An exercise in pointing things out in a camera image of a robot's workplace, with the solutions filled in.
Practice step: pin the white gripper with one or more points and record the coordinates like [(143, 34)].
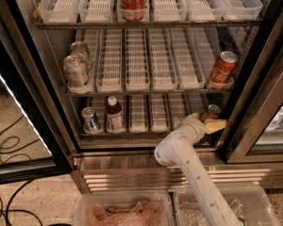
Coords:
[(198, 125)]

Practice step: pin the orange soda can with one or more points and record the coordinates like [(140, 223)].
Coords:
[(211, 112)]

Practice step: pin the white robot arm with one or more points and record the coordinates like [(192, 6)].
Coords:
[(177, 149)]

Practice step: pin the red cola can middle shelf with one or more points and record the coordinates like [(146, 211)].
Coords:
[(222, 69)]

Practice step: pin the right closed fridge door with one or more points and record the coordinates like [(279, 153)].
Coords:
[(257, 96)]

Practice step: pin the green can in bin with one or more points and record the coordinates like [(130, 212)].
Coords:
[(242, 222)]

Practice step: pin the blue silver can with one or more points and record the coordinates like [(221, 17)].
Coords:
[(91, 123)]

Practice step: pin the steel fridge base grille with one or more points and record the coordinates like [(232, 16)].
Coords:
[(120, 171)]

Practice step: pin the front silver green can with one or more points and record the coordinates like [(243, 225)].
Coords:
[(75, 72)]

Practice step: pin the silver green can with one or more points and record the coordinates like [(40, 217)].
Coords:
[(81, 49), (75, 72)]

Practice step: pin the red cola bottle top shelf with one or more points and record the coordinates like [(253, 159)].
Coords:
[(132, 10)]

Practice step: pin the rear silver green can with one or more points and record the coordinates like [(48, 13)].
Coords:
[(81, 49)]

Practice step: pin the open glass fridge door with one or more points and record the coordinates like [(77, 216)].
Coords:
[(34, 132)]

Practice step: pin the brown bottle white cap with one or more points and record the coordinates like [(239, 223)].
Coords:
[(114, 114)]

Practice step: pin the right clear plastic bin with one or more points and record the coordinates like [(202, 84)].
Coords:
[(248, 201)]

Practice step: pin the clear plastic bin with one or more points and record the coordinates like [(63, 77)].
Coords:
[(125, 208), (248, 201)]

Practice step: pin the left clear plastic bin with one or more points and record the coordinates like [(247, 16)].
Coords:
[(125, 208)]

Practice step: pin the middle wire shelf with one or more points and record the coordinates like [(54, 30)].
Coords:
[(146, 92)]

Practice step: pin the wire shelf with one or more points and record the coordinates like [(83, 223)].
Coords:
[(129, 135), (146, 92), (121, 25)]

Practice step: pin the bottom wire shelf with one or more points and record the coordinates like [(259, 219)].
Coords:
[(129, 135)]

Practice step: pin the top wire shelf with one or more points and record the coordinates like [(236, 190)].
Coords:
[(121, 25)]

